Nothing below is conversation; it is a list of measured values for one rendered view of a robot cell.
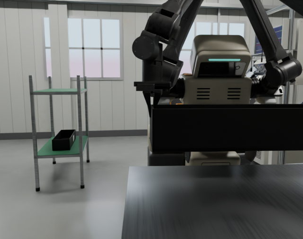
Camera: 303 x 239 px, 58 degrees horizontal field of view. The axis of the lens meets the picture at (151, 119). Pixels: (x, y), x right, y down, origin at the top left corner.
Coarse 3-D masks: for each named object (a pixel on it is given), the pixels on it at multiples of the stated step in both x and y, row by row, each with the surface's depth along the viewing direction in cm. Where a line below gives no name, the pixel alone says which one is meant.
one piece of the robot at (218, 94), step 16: (192, 80) 109; (208, 80) 109; (224, 80) 109; (240, 80) 110; (256, 80) 113; (192, 96) 110; (208, 96) 111; (224, 96) 111; (240, 96) 111; (256, 96) 114; (192, 160) 115; (208, 160) 115; (224, 160) 115
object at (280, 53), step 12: (240, 0) 104; (252, 0) 101; (252, 12) 102; (264, 12) 101; (252, 24) 104; (264, 24) 101; (264, 36) 102; (276, 36) 102; (264, 48) 104; (276, 48) 101; (276, 60) 101; (276, 72) 100; (300, 72) 102; (276, 84) 103
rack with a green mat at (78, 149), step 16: (32, 80) 250; (48, 80) 335; (32, 96) 252; (80, 96) 259; (32, 112) 254; (80, 112) 261; (32, 128) 256; (80, 128) 263; (48, 144) 306; (80, 144) 265; (80, 160) 267
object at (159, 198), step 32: (128, 192) 64; (160, 192) 64; (192, 192) 64; (224, 192) 64; (256, 192) 64; (288, 192) 64; (128, 224) 50; (160, 224) 50; (192, 224) 50; (224, 224) 50; (256, 224) 50; (288, 224) 50
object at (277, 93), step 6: (258, 78) 117; (264, 78) 110; (264, 84) 111; (270, 84) 109; (264, 90) 112; (270, 90) 110; (276, 90) 111; (282, 90) 114; (258, 96) 114; (264, 96) 114; (270, 96) 114; (276, 96) 114
